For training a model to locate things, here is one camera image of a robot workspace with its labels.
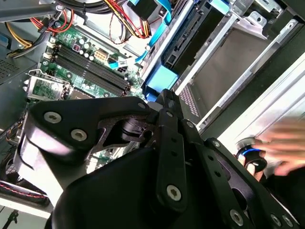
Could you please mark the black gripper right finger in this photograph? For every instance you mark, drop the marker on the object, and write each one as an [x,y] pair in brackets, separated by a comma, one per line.
[228,171]

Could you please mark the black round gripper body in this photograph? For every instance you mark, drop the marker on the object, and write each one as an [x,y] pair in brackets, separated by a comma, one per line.
[114,195]

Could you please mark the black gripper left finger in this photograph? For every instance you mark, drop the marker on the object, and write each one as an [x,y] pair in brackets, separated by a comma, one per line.
[64,124]

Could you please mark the person's hand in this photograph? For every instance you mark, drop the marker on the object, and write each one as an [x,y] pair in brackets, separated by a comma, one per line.
[286,143]

